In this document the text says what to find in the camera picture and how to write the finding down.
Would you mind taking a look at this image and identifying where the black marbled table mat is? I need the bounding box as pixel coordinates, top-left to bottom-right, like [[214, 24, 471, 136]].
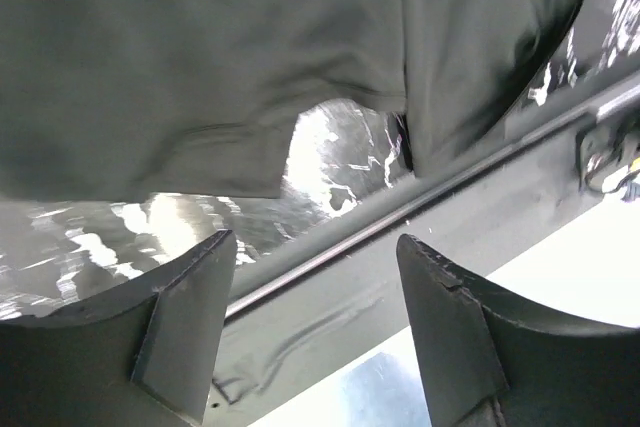
[[1, 0, 639, 319]]

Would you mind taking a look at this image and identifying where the black t shirt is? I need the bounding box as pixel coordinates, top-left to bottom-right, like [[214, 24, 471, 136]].
[[1, 0, 583, 202]]

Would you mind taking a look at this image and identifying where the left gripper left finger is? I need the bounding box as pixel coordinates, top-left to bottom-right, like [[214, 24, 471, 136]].
[[1, 230, 236, 426]]

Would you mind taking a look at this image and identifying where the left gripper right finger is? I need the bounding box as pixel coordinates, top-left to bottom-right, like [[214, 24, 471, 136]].
[[396, 234, 639, 426]]

